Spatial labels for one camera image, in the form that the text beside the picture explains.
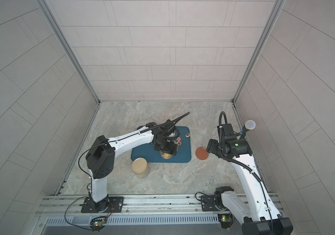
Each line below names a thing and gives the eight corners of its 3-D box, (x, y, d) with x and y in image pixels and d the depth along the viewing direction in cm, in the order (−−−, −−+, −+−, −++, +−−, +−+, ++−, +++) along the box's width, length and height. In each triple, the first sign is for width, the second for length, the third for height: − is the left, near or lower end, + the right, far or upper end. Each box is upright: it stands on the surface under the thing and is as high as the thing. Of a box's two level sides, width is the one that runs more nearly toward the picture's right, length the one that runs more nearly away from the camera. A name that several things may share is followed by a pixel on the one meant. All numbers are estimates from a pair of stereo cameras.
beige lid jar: (134, 178, 81) (130, 172, 73) (136, 164, 86) (133, 157, 78) (148, 178, 81) (145, 172, 73) (149, 164, 86) (147, 157, 78)
